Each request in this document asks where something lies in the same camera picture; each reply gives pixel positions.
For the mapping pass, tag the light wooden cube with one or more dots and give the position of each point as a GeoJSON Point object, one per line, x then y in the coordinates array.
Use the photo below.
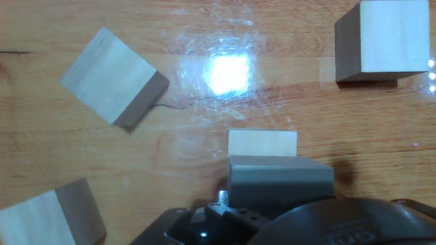
{"type": "Point", "coordinates": [279, 180]}
{"type": "Point", "coordinates": [41, 217]}
{"type": "Point", "coordinates": [391, 37]}
{"type": "Point", "coordinates": [109, 75]}
{"type": "Point", "coordinates": [262, 143]}

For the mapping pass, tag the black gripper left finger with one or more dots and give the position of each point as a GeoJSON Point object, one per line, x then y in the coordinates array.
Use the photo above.
{"type": "Point", "coordinates": [221, 217]}

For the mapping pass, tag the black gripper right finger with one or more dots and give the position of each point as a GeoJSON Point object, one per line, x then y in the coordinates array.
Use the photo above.
{"type": "Point", "coordinates": [422, 208]}

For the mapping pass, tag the glossy brown wooden board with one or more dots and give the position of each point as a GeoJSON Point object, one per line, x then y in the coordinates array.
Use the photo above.
{"type": "Point", "coordinates": [357, 119]}

